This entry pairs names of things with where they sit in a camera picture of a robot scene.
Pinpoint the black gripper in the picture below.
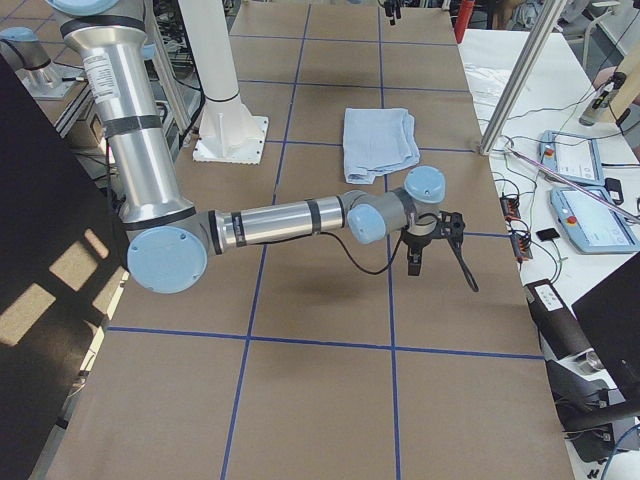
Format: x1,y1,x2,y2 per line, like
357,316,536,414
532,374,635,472
402,219,438,276

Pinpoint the light blue button shirt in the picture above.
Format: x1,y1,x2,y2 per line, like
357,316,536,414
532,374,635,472
342,108,420,185

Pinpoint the metal grabber stick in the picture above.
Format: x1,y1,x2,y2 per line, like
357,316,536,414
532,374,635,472
506,147,639,225

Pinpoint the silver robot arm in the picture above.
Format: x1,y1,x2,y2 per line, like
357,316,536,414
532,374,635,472
53,1,453,294

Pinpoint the red cylinder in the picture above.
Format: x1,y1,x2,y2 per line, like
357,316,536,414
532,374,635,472
454,0,475,44

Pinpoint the dark cylinder with label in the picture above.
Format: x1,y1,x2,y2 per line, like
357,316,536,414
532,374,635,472
523,279,592,359

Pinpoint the lower blue teach pendant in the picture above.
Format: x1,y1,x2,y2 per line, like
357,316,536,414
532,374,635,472
549,186,639,254

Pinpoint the blue teach pendant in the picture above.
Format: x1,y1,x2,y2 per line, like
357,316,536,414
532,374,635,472
549,186,639,254
539,130,605,186

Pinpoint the upper blue teach pendant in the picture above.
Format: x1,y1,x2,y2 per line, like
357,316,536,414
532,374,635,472
539,130,605,186

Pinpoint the black monitor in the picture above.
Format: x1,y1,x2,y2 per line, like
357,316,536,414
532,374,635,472
572,255,639,399

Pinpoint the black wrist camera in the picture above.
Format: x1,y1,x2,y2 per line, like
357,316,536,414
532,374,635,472
438,211,465,247

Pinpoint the aluminium frame post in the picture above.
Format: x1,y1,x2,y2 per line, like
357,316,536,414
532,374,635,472
479,1,566,156

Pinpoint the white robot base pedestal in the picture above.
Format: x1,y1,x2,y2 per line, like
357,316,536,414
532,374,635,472
179,0,269,165

